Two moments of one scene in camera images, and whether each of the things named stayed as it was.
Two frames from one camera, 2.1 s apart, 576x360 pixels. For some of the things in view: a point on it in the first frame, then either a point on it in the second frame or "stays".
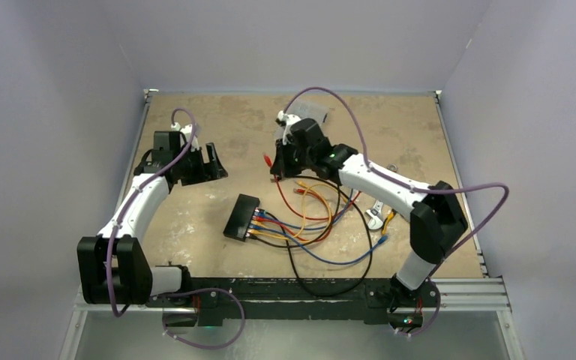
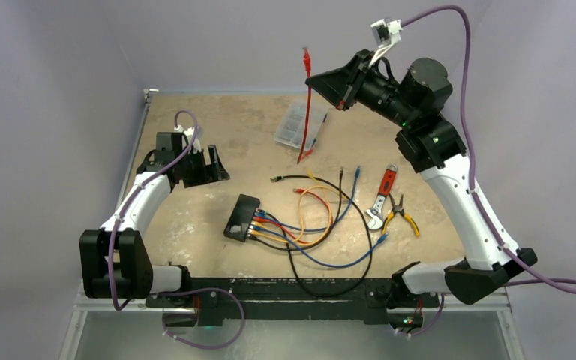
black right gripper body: (293, 161) → (380, 93)
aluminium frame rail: (480, 295) stays
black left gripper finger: (212, 170) stays
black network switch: (239, 220) stays
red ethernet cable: (301, 214) → (303, 151)
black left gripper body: (188, 168) stays
